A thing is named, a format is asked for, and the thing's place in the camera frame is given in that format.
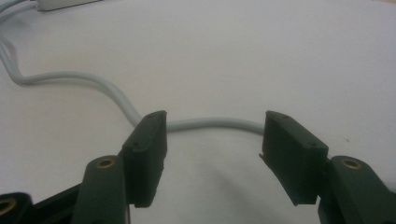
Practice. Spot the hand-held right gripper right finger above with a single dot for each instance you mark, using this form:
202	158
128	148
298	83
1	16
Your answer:
299	161

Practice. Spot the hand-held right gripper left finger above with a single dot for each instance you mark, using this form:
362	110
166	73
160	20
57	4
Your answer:
137	161

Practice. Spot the white power strip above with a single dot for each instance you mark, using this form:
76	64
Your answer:
63	3

